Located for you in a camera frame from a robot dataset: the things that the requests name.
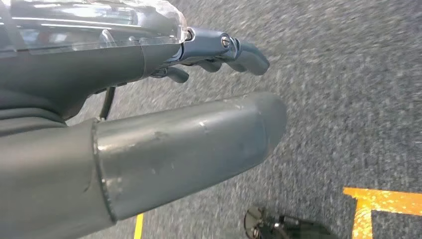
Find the black cable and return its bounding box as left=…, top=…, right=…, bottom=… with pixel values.
left=99, top=86, right=116, bottom=121

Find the black left robot foot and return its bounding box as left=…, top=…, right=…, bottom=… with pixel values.
left=244, top=207, right=340, bottom=239

